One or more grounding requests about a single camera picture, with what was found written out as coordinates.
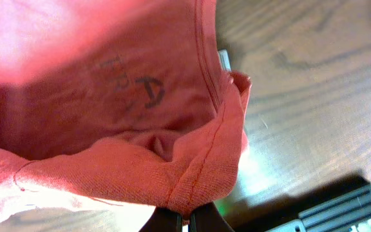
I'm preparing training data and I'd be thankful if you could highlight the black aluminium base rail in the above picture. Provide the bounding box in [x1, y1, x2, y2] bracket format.
[232, 174, 371, 231]

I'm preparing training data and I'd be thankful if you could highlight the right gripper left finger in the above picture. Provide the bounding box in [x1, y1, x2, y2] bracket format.
[139, 208, 182, 232]

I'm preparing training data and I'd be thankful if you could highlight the red printed t-shirt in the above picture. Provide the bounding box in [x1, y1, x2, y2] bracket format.
[0, 0, 251, 223]

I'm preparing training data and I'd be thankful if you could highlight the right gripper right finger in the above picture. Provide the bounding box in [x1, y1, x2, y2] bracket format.
[188, 203, 234, 232]

